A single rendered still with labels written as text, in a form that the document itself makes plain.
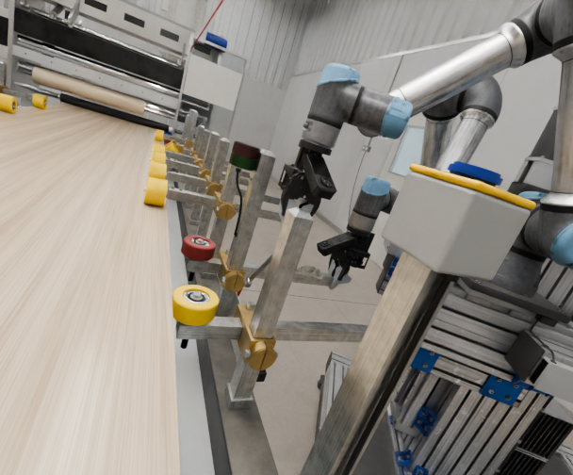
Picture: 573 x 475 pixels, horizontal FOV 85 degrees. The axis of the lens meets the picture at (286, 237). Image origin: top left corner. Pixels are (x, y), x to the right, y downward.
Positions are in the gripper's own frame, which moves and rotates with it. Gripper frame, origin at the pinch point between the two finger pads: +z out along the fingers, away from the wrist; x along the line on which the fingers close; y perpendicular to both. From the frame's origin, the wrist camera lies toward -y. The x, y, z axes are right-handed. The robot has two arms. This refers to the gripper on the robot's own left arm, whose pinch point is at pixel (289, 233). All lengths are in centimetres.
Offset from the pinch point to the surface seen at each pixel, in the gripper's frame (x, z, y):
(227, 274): 9.6, 15.3, 5.1
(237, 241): 9.3, 6.9, 6.4
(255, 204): 7.5, -3.1, 6.6
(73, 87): 97, 2, 262
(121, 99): 62, 0, 263
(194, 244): 18.1, 10.8, 9.6
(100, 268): 35.5, 11.3, -5.5
